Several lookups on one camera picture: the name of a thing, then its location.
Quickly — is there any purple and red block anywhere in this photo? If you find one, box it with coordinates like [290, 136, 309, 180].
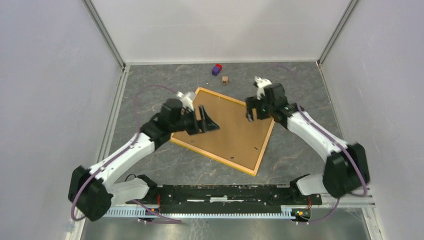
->
[211, 63, 222, 76]

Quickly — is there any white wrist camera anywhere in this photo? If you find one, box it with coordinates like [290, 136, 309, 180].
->
[253, 76, 272, 100]
[176, 91, 196, 112]

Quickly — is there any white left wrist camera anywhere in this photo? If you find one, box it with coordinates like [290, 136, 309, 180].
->
[176, 91, 196, 112]

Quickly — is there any yellow wooden picture frame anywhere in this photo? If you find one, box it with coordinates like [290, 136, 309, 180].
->
[169, 86, 276, 177]

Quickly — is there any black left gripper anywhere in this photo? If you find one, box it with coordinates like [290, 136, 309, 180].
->
[170, 105, 220, 136]

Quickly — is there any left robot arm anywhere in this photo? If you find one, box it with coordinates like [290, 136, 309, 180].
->
[68, 98, 220, 221]

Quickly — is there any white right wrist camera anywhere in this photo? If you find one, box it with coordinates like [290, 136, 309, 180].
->
[253, 76, 272, 100]

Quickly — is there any aluminium rail frame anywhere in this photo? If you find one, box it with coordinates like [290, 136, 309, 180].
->
[68, 76, 370, 224]

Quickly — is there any wooden letter cube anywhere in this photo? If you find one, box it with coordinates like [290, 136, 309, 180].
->
[221, 76, 229, 85]

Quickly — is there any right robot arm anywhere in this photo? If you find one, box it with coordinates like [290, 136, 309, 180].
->
[245, 77, 370, 204]

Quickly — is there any brown cardboard backing board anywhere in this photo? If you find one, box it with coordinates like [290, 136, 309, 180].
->
[173, 90, 273, 172]

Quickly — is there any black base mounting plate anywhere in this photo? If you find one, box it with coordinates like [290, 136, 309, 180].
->
[155, 184, 323, 215]

